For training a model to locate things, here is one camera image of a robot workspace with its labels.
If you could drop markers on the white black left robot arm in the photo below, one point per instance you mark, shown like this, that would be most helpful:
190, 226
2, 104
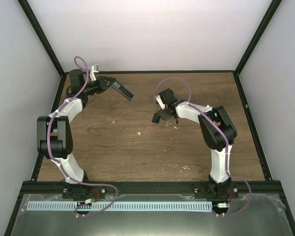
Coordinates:
54, 136

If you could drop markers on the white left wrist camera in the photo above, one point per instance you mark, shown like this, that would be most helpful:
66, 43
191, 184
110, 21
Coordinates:
93, 71

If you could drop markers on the black remote control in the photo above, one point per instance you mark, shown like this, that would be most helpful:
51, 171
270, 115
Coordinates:
122, 90

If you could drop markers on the light blue slotted cable duct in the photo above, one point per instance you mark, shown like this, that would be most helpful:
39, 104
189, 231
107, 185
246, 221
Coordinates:
120, 206

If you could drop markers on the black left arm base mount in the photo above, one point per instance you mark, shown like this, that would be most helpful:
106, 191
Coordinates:
78, 191

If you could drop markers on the black aluminium front rail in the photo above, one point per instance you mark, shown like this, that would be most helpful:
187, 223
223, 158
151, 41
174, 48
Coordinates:
184, 188

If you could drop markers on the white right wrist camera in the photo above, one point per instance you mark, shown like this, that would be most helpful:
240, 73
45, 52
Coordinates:
160, 102

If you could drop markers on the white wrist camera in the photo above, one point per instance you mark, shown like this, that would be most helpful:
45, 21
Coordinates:
160, 102
93, 71

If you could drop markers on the clear plastic front sheet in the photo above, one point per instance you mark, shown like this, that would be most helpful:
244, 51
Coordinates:
256, 215

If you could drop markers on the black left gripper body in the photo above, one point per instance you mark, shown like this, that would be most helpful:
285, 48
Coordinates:
100, 87

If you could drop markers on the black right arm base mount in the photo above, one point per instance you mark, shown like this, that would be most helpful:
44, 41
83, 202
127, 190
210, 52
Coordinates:
212, 190

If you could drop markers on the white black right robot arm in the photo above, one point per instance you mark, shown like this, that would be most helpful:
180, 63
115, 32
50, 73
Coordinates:
218, 130

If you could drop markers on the black battery compartment cover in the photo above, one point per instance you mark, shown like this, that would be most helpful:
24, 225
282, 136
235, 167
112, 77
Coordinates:
156, 118

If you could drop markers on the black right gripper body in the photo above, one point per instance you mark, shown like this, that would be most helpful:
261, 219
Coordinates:
165, 116

